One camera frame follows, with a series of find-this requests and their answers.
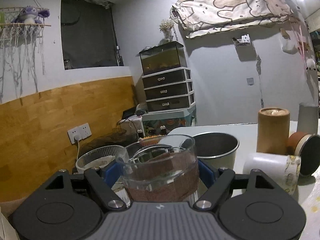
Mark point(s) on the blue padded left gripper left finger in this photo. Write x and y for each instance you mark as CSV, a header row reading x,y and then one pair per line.
x,y
111,173

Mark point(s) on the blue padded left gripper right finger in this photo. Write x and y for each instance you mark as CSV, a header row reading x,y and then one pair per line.
x,y
207,173

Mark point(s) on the grey metal cup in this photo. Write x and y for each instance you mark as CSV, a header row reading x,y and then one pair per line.
x,y
217,149

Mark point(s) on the white cylindrical cup lying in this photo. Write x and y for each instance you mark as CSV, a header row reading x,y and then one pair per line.
x,y
283,169

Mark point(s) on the brown cardboard tube cup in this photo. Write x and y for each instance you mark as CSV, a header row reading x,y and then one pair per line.
x,y
273,130

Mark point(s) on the orange cup with black inside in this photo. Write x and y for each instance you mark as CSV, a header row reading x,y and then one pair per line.
x,y
305,146

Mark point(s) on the grey cylindrical cup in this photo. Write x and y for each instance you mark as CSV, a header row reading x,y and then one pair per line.
x,y
307,118

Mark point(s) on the white fan basket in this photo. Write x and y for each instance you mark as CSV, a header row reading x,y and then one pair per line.
x,y
99,157

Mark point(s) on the white plastic drawer unit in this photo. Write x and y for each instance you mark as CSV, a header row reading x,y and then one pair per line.
x,y
169,90

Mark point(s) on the glass fish tank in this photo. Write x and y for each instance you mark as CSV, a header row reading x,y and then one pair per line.
x,y
164,57

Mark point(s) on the dark window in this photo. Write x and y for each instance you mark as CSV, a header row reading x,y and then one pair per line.
x,y
88,35

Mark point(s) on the dried flower vase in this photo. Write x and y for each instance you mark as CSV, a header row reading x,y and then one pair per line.
x,y
166,27

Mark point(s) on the purple plush toy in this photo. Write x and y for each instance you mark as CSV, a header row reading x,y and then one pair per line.
x,y
31,15

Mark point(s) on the white wall power socket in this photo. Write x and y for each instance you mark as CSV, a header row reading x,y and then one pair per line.
x,y
78,133

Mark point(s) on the patterned fabric wall hanging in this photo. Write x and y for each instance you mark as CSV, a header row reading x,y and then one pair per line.
x,y
202,17

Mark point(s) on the macrame wall shelf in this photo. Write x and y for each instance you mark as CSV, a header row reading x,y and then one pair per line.
x,y
19,45

